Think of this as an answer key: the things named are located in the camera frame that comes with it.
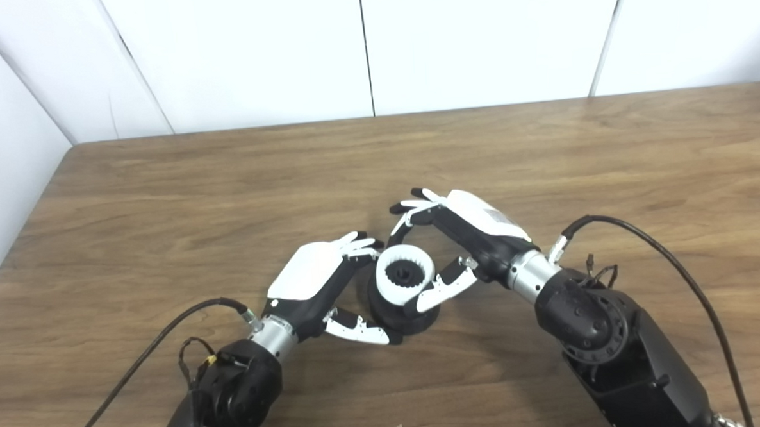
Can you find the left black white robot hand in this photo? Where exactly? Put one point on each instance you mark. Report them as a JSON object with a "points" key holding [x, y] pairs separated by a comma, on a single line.
{"points": [[309, 271]]}

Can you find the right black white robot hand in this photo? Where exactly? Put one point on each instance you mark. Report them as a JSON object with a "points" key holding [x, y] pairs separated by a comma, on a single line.
{"points": [[483, 234]]}

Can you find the round black plastic part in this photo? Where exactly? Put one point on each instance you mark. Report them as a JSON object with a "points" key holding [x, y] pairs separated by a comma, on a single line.
{"points": [[391, 319]]}

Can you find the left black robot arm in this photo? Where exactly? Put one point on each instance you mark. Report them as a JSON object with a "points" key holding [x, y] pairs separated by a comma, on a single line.
{"points": [[240, 393]]}

